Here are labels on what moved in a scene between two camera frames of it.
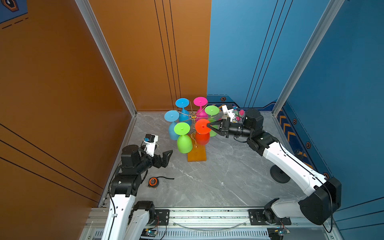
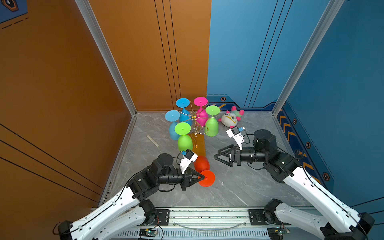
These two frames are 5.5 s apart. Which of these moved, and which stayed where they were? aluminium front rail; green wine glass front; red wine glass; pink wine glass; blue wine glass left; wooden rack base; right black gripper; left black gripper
Moved: red wine glass; right black gripper; left black gripper
Stayed: aluminium front rail; wooden rack base; green wine glass front; pink wine glass; blue wine glass left
